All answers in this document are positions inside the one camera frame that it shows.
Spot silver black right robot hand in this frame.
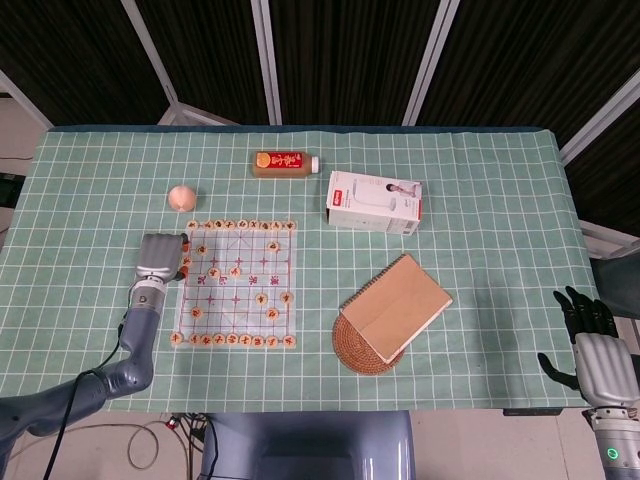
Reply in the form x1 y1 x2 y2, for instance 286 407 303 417
537 285 640 411

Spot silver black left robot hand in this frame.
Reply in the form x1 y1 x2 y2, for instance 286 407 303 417
134 231 192 285

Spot peach coloured ball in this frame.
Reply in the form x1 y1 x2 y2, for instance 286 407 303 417
167 185 198 213

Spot translucent plastic chess board sheet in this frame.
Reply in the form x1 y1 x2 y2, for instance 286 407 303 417
173 219 301 349

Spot round woven rattan coaster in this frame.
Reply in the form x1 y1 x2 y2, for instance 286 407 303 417
332 313 404 375

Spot orange juice bottle red label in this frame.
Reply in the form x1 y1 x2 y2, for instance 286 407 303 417
251 151 321 179

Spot green checked tablecloth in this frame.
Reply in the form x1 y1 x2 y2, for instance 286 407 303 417
0 127 609 414

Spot black corrugated partition panel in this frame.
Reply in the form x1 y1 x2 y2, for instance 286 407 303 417
269 0 441 126
417 0 640 151
0 0 171 126
134 0 274 125

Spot brown cover spiral notebook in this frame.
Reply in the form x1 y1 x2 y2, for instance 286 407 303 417
339 253 455 365

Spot white red product box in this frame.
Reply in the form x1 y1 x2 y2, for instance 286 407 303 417
324 170 424 237

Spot white metal frame base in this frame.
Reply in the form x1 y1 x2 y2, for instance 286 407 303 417
578 218 640 261

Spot black floor cable bundle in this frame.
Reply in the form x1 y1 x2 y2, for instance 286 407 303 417
182 412 217 480

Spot white floor cable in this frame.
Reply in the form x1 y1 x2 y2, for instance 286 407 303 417
126 418 175 471

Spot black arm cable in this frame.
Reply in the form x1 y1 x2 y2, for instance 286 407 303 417
39 319 129 480

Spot white partition frame post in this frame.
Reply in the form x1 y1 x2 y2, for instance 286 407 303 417
251 0 284 126
558 74 640 166
0 69 56 132
402 0 461 126
119 0 241 127

